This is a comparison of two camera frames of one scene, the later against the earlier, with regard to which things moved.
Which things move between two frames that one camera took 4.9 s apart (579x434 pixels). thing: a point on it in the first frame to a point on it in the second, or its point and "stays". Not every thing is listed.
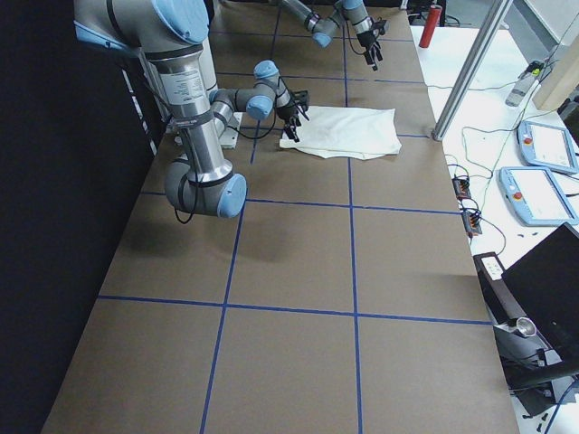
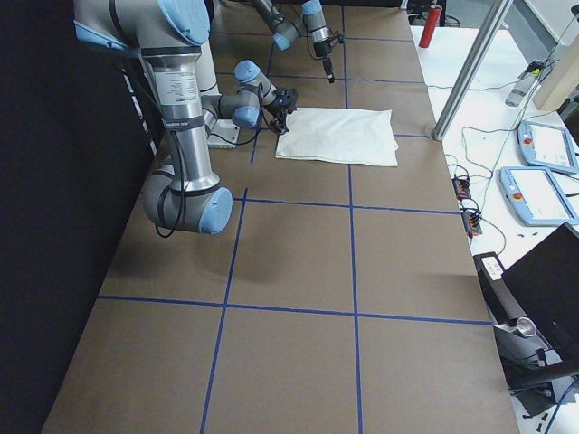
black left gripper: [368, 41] to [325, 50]
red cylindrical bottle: [430, 26] stays
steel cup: [526, 326] stays
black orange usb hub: [461, 187] stays
